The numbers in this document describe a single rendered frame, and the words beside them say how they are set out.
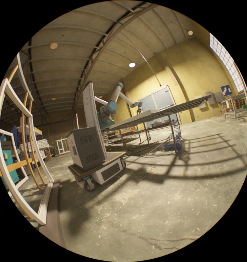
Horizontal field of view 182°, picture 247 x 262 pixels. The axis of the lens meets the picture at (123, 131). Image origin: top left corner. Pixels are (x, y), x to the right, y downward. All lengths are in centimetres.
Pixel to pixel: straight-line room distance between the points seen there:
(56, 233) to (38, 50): 934
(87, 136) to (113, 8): 796
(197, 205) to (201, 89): 809
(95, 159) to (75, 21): 806
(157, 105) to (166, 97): 130
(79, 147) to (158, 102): 808
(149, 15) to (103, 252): 944
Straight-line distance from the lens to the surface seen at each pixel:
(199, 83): 849
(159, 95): 853
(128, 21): 597
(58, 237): 88
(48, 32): 839
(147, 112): 145
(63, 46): 850
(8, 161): 313
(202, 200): 83
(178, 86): 790
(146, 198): 85
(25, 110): 177
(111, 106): 112
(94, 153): 105
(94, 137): 107
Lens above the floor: 67
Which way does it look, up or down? 1 degrees up
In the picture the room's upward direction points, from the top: 15 degrees counter-clockwise
